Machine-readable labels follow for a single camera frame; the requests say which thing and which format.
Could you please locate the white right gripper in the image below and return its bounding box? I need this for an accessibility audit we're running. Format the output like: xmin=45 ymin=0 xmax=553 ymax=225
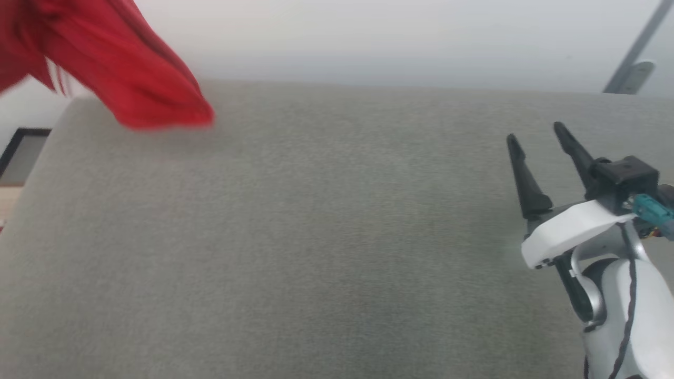
xmin=507 ymin=122 xmax=639 ymax=270

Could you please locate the red garment with white trim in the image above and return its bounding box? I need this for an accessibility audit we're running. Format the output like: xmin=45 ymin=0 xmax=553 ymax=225
xmin=0 ymin=0 xmax=215 ymax=130

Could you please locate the grey metal pole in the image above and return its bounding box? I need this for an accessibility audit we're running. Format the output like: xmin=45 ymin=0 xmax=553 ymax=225
xmin=603 ymin=0 xmax=674 ymax=94

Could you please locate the grey fabric sofa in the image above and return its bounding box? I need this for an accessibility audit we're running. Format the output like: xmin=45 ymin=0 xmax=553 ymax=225
xmin=0 ymin=79 xmax=674 ymax=379

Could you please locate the black framed panel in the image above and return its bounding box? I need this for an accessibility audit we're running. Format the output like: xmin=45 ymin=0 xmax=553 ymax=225
xmin=0 ymin=127 xmax=53 ymax=186

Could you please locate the right camera cable teal plug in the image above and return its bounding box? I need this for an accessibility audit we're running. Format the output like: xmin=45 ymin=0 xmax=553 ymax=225
xmin=628 ymin=193 xmax=674 ymax=235

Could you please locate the grey pole bracket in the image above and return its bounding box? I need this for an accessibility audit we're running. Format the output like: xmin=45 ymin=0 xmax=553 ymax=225
xmin=617 ymin=61 xmax=656 ymax=95

